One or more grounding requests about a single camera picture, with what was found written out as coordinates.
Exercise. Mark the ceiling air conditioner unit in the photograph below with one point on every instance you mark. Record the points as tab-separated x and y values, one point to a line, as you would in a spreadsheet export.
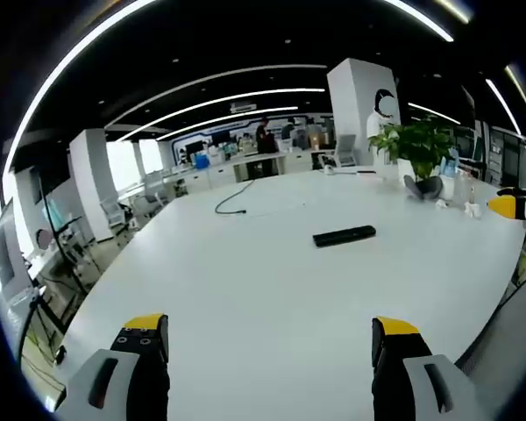
243	107

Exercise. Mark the white square pillar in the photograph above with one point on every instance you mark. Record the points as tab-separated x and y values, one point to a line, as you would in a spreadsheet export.
350	101

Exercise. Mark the clear plastic bottle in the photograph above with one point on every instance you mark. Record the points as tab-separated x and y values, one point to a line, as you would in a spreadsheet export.
464	188

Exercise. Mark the grey office chair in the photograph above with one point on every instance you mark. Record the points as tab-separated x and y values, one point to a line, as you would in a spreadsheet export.
345	149

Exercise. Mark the small white device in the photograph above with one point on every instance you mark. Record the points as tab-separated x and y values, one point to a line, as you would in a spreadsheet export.
329	171

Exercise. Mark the black remote control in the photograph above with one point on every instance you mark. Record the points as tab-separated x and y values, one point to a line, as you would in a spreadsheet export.
344	236

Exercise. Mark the flat black object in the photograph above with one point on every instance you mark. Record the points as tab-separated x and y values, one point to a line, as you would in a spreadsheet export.
366	172

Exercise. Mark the dark grey cloth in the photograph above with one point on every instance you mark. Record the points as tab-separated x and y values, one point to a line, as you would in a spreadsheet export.
425	187

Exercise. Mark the green plant in white pot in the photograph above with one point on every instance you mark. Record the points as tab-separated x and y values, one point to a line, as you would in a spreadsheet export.
421	144

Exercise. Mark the white power strip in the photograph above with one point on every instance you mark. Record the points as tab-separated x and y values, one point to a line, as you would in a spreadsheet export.
280	209

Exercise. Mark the blue container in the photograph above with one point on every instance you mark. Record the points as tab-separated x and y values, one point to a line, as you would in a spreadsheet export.
201	161

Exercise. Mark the white office desk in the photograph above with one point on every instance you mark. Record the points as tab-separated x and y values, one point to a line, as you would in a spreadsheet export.
258	162

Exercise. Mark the small white object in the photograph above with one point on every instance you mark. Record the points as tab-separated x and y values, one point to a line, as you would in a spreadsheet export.
472	210
442	203

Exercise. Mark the dark grey chair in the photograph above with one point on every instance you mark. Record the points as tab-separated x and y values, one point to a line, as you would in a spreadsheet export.
513	351

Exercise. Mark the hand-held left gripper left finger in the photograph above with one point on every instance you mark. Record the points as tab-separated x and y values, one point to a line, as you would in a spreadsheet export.
114	381

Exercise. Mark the blue packet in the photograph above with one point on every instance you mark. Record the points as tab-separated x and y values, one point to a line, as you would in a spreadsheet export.
449	169

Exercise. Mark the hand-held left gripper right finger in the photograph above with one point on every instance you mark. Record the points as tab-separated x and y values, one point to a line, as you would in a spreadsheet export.
421	386

